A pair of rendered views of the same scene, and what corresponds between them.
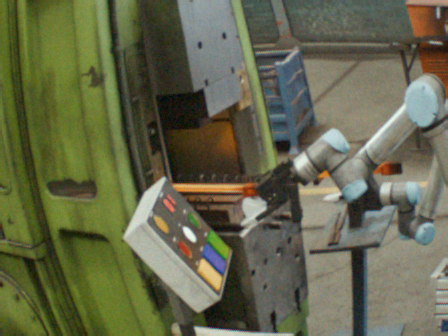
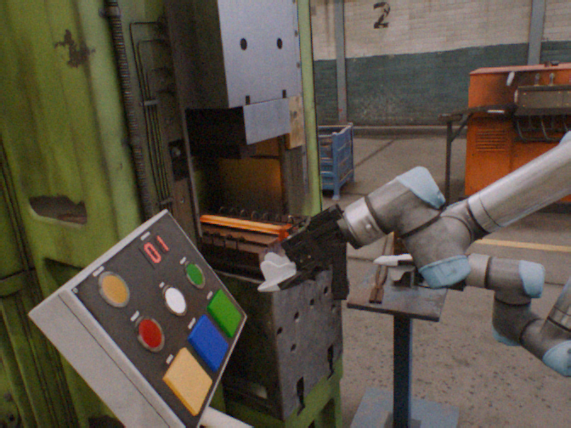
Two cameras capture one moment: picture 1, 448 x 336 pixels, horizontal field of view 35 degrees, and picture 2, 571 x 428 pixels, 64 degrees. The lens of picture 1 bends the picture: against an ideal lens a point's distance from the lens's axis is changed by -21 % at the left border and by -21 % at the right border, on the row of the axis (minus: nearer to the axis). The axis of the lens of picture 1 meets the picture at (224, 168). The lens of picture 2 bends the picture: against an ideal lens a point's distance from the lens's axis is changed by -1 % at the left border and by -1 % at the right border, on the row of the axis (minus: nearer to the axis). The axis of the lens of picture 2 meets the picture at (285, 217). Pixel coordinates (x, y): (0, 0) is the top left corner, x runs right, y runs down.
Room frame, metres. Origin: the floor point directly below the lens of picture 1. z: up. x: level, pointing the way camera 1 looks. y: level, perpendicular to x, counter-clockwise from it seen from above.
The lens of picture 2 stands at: (1.39, -0.10, 1.46)
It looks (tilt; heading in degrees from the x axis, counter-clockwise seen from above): 19 degrees down; 1
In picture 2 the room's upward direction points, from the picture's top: 5 degrees counter-clockwise
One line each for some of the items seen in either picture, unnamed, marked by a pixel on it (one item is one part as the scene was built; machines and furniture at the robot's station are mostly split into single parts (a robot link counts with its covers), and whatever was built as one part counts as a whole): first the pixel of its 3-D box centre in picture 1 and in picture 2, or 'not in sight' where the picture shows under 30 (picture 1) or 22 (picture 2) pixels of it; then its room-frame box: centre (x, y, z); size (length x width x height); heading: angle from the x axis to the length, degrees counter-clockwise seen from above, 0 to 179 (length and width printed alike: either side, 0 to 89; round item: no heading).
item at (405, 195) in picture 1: (405, 194); (514, 278); (2.29, -0.56, 0.98); 0.11 x 0.08 x 0.09; 56
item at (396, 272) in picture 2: (337, 203); (394, 268); (2.38, -0.32, 0.97); 0.09 x 0.03 x 0.06; 92
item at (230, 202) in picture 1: (188, 203); (223, 237); (2.72, 0.13, 0.96); 0.42 x 0.20 x 0.09; 56
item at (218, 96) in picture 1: (168, 97); (209, 120); (2.72, 0.13, 1.32); 0.42 x 0.20 x 0.10; 56
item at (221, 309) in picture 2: (216, 246); (223, 313); (2.17, 0.06, 1.01); 0.07 x 0.05 x 0.07; 171
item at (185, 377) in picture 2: (208, 275); (187, 381); (1.98, 0.09, 1.01); 0.07 x 0.05 x 0.07; 171
